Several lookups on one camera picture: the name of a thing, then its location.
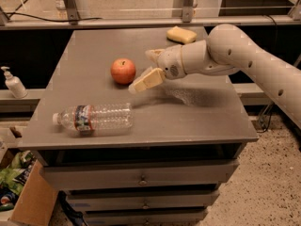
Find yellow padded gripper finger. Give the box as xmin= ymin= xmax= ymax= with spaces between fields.
xmin=145 ymin=49 xmax=165 ymax=64
xmin=128 ymin=67 xmax=166 ymax=94

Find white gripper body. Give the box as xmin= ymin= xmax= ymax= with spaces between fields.
xmin=157 ymin=45 xmax=186 ymax=80

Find red apple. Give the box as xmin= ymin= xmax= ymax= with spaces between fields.
xmin=110 ymin=58 xmax=136 ymax=85

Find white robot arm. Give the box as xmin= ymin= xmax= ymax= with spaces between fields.
xmin=129 ymin=24 xmax=301 ymax=127

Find yellow sponge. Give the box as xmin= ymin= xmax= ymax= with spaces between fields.
xmin=166 ymin=26 xmax=197 ymax=44

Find clear plastic water bottle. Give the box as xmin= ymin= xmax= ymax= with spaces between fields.
xmin=53 ymin=103 xmax=133 ymax=132

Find grey drawer cabinet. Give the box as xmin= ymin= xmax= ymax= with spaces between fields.
xmin=18 ymin=26 xmax=260 ymax=226

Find middle grey drawer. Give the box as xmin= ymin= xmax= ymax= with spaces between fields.
xmin=67 ymin=190 xmax=219 ymax=211

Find grey drawer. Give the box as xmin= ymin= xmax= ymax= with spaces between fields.
xmin=84 ymin=207 xmax=207 ymax=226
xmin=40 ymin=160 xmax=239 ymax=191
xmin=67 ymin=190 xmax=219 ymax=211

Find top grey drawer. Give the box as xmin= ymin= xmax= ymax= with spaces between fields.
xmin=40 ymin=160 xmax=239 ymax=191

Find white pump dispenser bottle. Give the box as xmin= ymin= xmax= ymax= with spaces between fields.
xmin=1 ymin=66 xmax=27 ymax=99

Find bottom grey drawer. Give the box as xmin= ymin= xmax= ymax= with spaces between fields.
xmin=84 ymin=207 xmax=207 ymax=226

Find cardboard box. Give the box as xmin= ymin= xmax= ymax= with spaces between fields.
xmin=0 ymin=149 xmax=57 ymax=226

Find snack bags in box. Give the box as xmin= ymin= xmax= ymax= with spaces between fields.
xmin=0 ymin=151 xmax=36 ymax=211

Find black cable on rail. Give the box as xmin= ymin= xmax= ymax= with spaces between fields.
xmin=6 ymin=0 xmax=103 ymax=24

